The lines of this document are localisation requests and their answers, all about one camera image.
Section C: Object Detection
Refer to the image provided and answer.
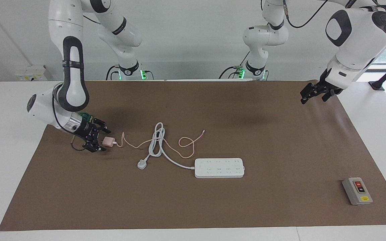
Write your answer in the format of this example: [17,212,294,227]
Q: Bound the black base power cable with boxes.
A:
[218,50,250,79]
[106,65,121,81]

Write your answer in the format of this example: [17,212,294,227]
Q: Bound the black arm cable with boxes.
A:
[52,84,88,151]
[282,0,381,74]

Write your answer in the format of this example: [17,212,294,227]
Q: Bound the grey on-off switch box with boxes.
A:
[342,177,373,206]

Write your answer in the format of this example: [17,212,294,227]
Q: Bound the white wall socket box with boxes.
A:
[15,65,48,81]

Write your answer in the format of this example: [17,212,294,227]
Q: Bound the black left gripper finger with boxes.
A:
[321,89,339,102]
[300,83,321,105]

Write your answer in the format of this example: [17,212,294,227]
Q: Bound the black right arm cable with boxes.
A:
[52,84,88,151]

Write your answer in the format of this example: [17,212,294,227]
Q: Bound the pink charging cable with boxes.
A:
[114,130,206,159]

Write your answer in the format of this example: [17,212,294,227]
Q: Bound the white power strip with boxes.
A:
[194,158,245,178]

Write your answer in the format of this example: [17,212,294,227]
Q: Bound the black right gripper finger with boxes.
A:
[91,118,111,134]
[82,136,107,153]

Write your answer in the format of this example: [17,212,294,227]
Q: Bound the white power strip cord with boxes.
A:
[137,122,196,170]

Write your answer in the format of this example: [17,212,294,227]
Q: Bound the brown paper mat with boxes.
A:
[0,80,386,231]

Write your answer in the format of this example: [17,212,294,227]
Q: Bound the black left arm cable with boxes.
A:
[282,0,381,74]

